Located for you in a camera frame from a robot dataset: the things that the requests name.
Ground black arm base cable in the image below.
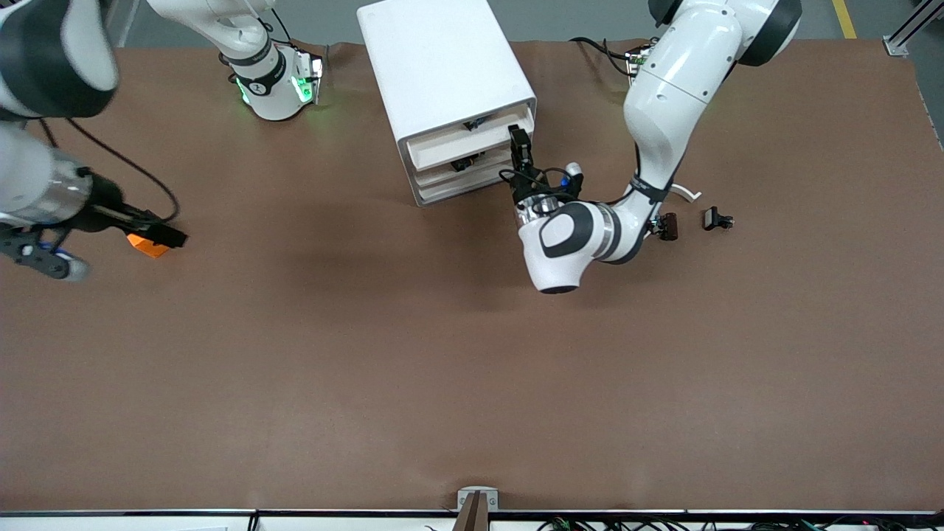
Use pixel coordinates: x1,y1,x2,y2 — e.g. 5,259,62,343
569,35,636,78
264,6,296,45

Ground white drawer cabinet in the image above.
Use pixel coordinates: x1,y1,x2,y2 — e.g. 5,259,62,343
358,0,538,207

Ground grey metal edge bracket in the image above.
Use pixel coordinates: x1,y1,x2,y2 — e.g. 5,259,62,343
457,486,499,512

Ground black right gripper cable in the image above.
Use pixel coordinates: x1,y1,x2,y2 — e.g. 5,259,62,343
37,118,181,222

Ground black right arm base cable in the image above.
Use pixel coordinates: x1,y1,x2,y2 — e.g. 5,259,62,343
264,6,296,45

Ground tangled cables below table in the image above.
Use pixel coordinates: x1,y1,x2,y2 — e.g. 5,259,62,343
535,516,944,531

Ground aluminium frame post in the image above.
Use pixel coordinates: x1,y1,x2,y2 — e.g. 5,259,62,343
883,0,944,58

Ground white pulled-out drawer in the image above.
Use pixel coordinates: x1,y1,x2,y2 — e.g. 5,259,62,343
404,103,537,172

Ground orange and black cube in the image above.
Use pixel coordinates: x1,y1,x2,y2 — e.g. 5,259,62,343
127,232,172,259

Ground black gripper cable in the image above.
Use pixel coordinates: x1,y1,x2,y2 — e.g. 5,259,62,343
37,118,181,222
499,166,572,194

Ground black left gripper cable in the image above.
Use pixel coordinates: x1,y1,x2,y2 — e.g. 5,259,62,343
499,166,572,194

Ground black left arm base cable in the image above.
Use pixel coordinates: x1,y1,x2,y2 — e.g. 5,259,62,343
569,35,636,78

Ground brown table mat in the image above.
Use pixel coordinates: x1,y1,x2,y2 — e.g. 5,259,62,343
0,37,944,513

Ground white closed drawer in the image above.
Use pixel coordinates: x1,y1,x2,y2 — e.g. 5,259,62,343
412,147,521,191

